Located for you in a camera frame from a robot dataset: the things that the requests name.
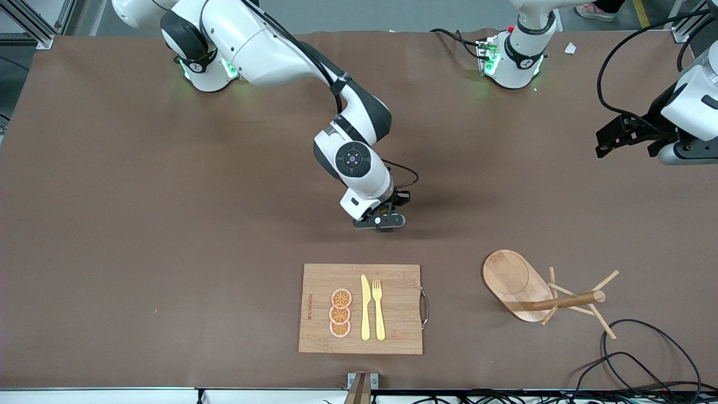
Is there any wooden cup rack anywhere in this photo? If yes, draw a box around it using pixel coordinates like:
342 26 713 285
481 249 620 341

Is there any yellow plastic knife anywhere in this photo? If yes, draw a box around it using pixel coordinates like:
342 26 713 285
360 274 372 342

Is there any yellow plastic fork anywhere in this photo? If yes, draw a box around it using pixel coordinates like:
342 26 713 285
372 279 386 342

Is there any pink shoe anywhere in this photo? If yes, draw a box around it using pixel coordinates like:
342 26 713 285
576 3 622 22

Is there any wooden cutting board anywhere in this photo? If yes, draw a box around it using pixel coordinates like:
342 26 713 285
298 263 430 355

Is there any brown table cover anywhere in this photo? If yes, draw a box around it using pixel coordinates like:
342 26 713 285
0 29 718 391

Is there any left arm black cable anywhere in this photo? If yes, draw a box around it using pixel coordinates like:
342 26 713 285
596 8 718 136

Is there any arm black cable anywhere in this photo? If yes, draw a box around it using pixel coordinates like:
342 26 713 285
241 0 420 190
596 8 718 136

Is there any aluminium frame post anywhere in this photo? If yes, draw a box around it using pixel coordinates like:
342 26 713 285
670 0 718 44
0 0 85 51

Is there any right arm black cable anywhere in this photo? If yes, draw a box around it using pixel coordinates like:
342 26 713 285
241 0 420 190

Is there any black base power cable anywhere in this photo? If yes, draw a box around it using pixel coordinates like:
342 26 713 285
429 28 486 59

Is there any black looped cable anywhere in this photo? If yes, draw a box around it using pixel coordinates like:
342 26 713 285
572 352 682 404
602 319 703 404

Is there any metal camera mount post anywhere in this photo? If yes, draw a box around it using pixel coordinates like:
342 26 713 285
343 372 380 404

